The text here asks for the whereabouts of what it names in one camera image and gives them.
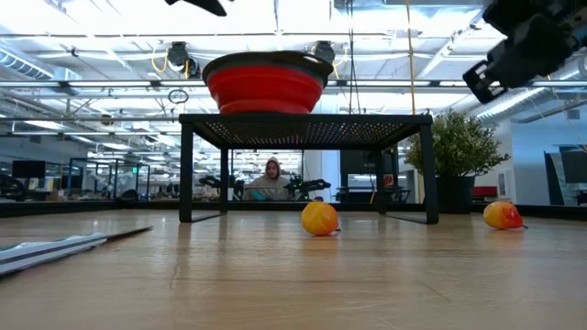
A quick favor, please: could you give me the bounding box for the red collapsible bowl grey rim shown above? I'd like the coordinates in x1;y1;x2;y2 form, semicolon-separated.
201;49;335;116

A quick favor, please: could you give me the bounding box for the red yellow toy pear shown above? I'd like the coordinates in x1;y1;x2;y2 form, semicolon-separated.
482;200;528;231

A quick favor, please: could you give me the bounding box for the yellow orange toy pear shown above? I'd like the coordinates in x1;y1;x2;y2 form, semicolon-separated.
300;201;343;237

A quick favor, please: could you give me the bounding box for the knife with teal white handle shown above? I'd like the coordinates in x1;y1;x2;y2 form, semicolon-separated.
0;225;155;277

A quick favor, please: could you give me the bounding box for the green potted plant black pot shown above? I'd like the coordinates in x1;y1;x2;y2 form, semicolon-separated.
404;108;511;215

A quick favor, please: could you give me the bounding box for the dark panel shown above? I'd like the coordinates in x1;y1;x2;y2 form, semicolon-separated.
544;149;587;207

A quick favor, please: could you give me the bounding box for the black mesh metal rack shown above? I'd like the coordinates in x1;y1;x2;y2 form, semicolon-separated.
178;113;440;226

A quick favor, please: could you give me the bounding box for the red box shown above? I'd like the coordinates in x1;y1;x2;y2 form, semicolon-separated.
471;185;499;199

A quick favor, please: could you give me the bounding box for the person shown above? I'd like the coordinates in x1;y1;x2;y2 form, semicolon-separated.
242;156;293;202

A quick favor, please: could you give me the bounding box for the small black monitor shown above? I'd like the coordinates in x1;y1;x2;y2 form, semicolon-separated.
12;159;47;180

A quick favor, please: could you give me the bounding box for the black ceiling cord reel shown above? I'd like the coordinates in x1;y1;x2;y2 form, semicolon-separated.
313;39;338;65
166;40;202;80

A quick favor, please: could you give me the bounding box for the small hanging cable loop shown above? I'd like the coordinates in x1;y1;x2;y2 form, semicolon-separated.
167;88;190;105

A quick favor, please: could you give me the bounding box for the yellow cable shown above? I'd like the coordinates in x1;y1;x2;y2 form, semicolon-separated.
404;0;417;116

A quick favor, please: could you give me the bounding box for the black hanging cable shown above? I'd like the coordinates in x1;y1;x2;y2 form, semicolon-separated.
347;0;361;116

